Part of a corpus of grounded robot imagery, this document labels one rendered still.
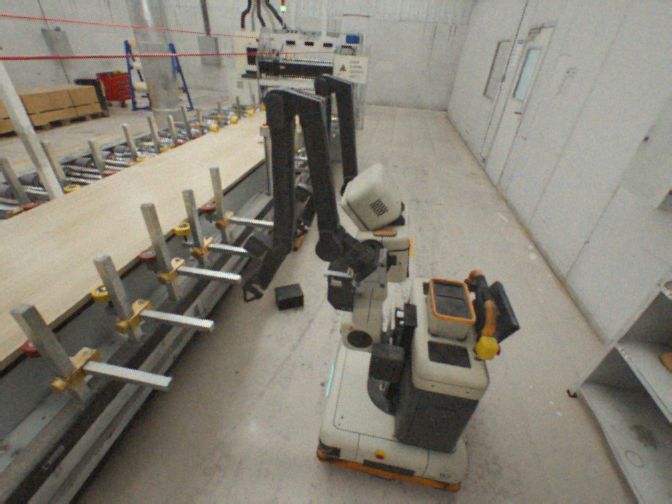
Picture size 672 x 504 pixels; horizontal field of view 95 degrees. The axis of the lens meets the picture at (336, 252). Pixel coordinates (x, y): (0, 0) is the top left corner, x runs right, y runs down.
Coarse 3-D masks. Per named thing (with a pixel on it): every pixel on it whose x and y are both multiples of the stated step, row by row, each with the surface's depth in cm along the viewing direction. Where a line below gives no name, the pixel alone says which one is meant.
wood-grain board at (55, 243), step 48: (192, 144) 279; (240, 144) 287; (96, 192) 185; (144, 192) 189; (0, 240) 138; (48, 240) 140; (96, 240) 143; (144, 240) 145; (0, 288) 113; (48, 288) 115; (0, 336) 96
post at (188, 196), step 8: (184, 192) 139; (192, 192) 141; (184, 200) 141; (192, 200) 142; (192, 208) 143; (192, 216) 145; (192, 224) 148; (192, 232) 150; (200, 232) 152; (200, 240) 153; (200, 248) 155; (200, 264) 161
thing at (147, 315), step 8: (112, 312) 120; (144, 312) 119; (152, 312) 119; (160, 312) 119; (144, 320) 119; (152, 320) 118; (160, 320) 117; (168, 320) 116; (176, 320) 116; (184, 320) 116; (192, 320) 117; (200, 320) 117; (192, 328) 116; (200, 328) 115; (208, 328) 115
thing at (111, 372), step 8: (88, 368) 96; (96, 368) 97; (104, 368) 97; (112, 368) 97; (120, 368) 97; (96, 376) 98; (104, 376) 97; (112, 376) 96; (120, 376) 95; (128, 376) 95; (136, 376) 95; (144, 376) 95; (152, 376) 95; (160, 376) 96; (136, 384) 96; (144, 384) 95; (152, 384) 94; (160, 384) 93; (168, 384) 94
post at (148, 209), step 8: (144, 208) 116; (152, 208) 118; (144, 216) 118; (152, 216) 118; (152, 224) 119; (152, 232) 122; (160, 232) 124; (152, 240) 124; (160, 240) 124; (160, 248) 125; (160, 256) 128; (168, 256) 131; (160, 264) 130; (168, 264) 132; (168, 272) 132; (176, 280) 139; (168, 288) 138; (176, 288) 140; (176, 296) 140
